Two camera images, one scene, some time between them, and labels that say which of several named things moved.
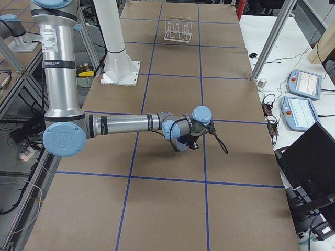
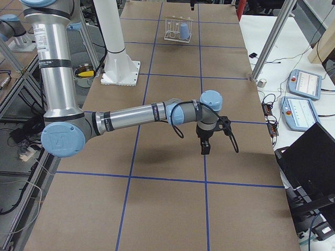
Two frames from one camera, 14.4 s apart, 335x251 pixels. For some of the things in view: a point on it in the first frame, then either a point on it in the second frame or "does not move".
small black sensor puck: [253, 55] does not move
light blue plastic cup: [181, 146] → [184, 31]
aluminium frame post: [288, 7] does not move
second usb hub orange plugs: [272, 129] does not move
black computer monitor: [309, 164] does not move
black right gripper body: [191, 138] → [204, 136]
